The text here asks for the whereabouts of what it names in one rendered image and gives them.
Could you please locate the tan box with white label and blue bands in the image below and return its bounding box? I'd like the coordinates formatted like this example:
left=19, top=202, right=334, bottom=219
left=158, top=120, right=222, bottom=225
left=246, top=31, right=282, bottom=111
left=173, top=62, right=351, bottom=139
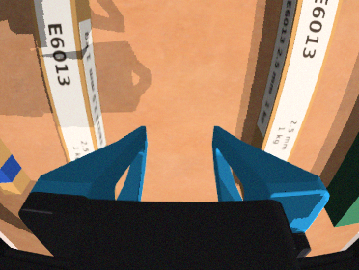
left=30, top=0, right=107, bottom=162

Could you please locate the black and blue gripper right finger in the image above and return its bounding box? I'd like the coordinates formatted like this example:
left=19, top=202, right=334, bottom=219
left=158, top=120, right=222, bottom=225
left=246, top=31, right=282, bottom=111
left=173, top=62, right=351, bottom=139
left=212, top=126, right=329, bottom=233

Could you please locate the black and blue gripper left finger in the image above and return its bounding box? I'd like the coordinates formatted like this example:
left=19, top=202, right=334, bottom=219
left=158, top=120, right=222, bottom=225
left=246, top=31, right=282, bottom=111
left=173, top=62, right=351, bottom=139
left=30, top=126, right=148, bottom=201

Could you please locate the dark green rectangular block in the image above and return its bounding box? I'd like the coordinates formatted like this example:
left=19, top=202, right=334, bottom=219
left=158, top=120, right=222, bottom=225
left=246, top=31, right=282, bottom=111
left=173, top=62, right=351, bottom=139
left=324, top=132, right=359, bottom=227

